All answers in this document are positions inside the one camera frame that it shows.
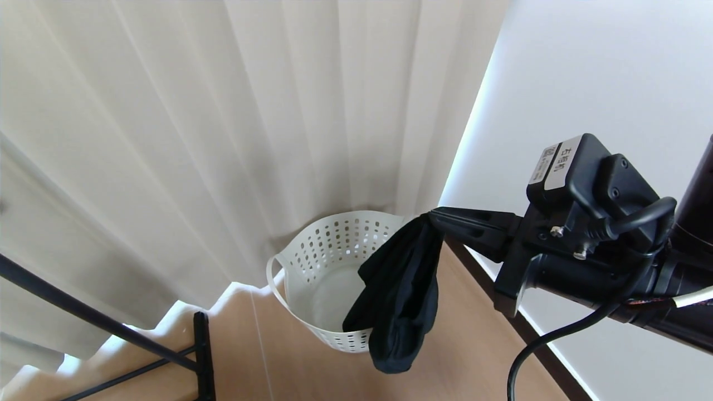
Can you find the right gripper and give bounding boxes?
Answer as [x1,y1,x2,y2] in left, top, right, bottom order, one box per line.
[429,203,672,319]

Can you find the black shirt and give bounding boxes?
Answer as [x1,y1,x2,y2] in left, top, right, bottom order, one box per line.
[343,213,445,374]

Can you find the white laundry basket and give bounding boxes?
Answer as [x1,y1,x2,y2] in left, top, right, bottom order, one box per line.
[266,211,407,353]

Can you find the black clothes rack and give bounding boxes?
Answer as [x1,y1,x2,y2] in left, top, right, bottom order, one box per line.
[0,253,217,401]

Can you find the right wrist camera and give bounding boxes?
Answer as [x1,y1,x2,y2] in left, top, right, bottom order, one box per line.
[526,134,677,260]

